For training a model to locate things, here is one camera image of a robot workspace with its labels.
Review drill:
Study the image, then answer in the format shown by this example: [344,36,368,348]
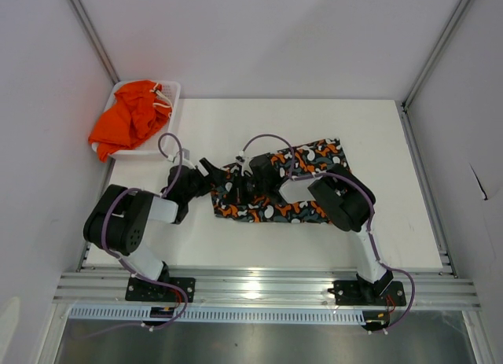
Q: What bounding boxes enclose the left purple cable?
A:
[100,132,189,333]

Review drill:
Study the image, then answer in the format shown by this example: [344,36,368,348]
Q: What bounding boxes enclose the slotted cable duct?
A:
[68,304,387,325]

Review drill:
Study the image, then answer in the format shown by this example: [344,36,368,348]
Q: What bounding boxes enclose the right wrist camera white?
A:
[236,151,249,174]

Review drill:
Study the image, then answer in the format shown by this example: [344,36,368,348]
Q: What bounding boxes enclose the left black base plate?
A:
[125,276,196,303]

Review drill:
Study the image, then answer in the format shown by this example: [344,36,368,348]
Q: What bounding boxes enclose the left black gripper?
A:
[183,158,228,202]

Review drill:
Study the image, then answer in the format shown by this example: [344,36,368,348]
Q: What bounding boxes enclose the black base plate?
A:
[125,276,196,303]
[327,280,407,307]

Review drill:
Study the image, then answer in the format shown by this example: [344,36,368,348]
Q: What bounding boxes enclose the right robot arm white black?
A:
[229,155,393,304]

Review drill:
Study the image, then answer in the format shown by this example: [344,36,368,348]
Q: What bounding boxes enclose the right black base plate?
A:
[327,280,407,307]

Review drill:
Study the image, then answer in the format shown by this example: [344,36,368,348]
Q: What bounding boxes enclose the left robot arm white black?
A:
[83,158,226,301]

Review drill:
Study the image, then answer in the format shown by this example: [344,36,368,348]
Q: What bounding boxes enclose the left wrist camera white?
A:
[195,161,209,177]

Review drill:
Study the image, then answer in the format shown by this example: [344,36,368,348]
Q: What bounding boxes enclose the white plastic basket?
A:
[88,79,181,161]

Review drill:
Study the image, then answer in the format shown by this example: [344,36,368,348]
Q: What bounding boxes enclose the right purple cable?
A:
[240,134,417,333]

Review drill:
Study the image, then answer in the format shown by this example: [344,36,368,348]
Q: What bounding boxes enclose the aluminium mounting rail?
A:
[53,267,481,311]

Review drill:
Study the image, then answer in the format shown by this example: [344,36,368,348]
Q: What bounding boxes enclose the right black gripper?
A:
[223,173,268,207]

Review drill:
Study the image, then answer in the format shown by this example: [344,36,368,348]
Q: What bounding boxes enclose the purple cable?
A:
[240,134,417,333]
[100,132,189,333]

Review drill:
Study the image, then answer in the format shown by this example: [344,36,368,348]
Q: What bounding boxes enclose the camouflage orange black shorts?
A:
[211,138,350,224]

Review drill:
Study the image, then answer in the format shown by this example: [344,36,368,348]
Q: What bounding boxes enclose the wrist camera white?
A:
[195,161,209,177]
[236,151,249,174]

